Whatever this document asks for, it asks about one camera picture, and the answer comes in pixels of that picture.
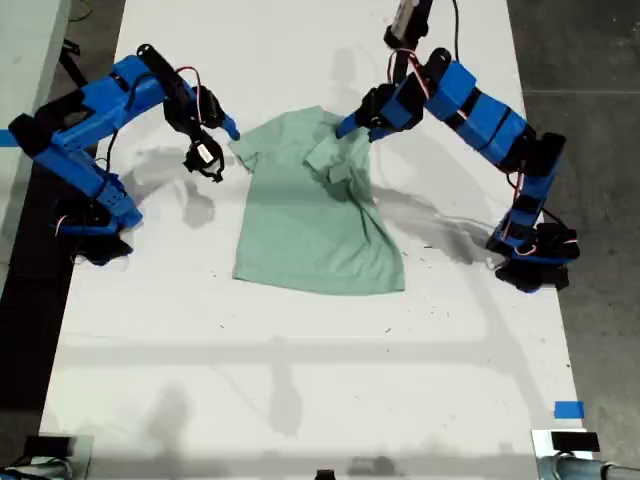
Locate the shiny metal plate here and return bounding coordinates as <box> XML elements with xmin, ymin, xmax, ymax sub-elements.
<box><xmin>530</xmin><ymin>428</ymin><xmax>604</xmax><ymax>459</ymax></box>
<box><xmin>29</xmin><ymin>433</ymin><xmax>95</xmax><ymax>480</ymax></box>

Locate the black stand leg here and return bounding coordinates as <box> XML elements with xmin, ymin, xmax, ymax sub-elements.
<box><xmin>58</xmin><ymin>40</ymin><xmax>91</xmax><ymax>89</ymax></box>

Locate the small black box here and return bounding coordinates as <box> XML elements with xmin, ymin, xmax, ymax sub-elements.
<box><xmin>23</xmin><ymin>435</ymin><xmax>71</xmax><ymax>457</ymax></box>
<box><xmin>550</xmin><ymin>432</ymin><xmax>600</xmax><ymax>453</ymax></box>

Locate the pale green t-shirt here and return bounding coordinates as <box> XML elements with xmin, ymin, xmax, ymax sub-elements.
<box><xmin>227</xmin><ymin>104</ymin><xmax>406</xmax><ymax>297</ymax></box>

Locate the grey blue object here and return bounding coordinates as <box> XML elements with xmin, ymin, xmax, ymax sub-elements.
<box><xmin>0</xmin><ymin>458</ymin><xmax>76</xmax><ymax>480</ymax></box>
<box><xmin>537</xmin><ymin>455</ymin><xmax>640</xmax><ymax>480</ymax></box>

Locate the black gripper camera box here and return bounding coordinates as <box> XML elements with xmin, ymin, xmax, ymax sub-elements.
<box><xmin>181</xmin><ymin>139</ymin><xmax>227</xmax><ymax>186</ymax></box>
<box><xmin>383</xmin><ymin>0</ymin><xmax>434</xmax><ymax>51</ymax></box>

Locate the black camera cable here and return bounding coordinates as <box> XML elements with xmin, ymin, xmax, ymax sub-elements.
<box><xmin>449</xmin><ymin>0</ymin><xmax>464</xmax><ymax>59</ymax></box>
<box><xmin>102</xmin><ymin>124</ymin><xmax>124</xmax><ymax>174</ymax></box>

